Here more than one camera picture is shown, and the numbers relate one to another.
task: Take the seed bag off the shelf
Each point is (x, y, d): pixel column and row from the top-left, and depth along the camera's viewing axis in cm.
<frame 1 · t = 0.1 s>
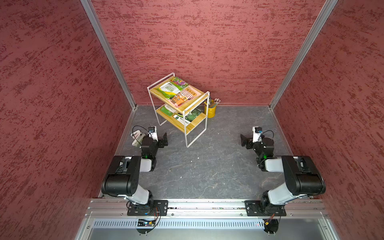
left hand: (159, 135, 94), fingers open
right hand: (247, 135, 94), fingers open
green white zinnias seed bag: (169, 90, 84), point 34 cm above the table
pink shop picture seed bag: (186, 95, 82), point 34 cm above the table
green rose impatiens seed bag: (168, 110, 97), point 18 cm above the table
dark green vegetable seed bag: (189, 116, 95), point 17 cm above the table
yellow pot with tools: (212, 106, 108), point 11 cm above the table

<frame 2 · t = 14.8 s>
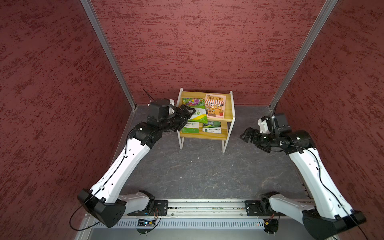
left hand: (192, 117, 67), fingers open
right hand: (246, 143, 70), fingers open
green white zinnias seed bag: (199, 104, 77), point 34 cm above the table
pink shop picture seed bag: (215, 105, 77), point 34 cm above the table
green rose impatiens seed bag: (191, 127, 89), point 17 cm above the table
dark green vegetable seed bag: (213, 127, 90), point 16 cm above the table
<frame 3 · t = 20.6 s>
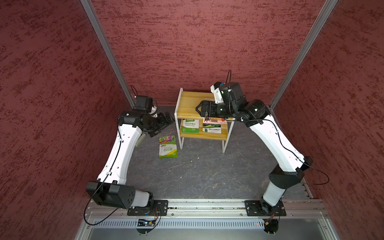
left hand: (168, 128, 73), fingers open
right hand: (203, 112, 67), fingers open
green white zinnias seed bag: (167, 146, 97), point 2 cm above the table
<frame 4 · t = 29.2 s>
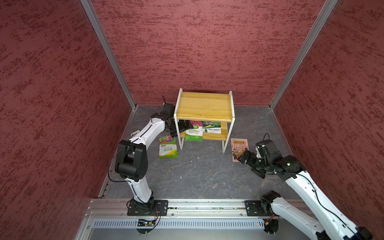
left hand: (187, 132, 88), fingers open
right hand: (243, 166, 74), fingers open
pink shop picture seed bag: (238, 146, 99), on the table
green rose impatiens seed bag: (195, 134, 86), point 16 cm above the table
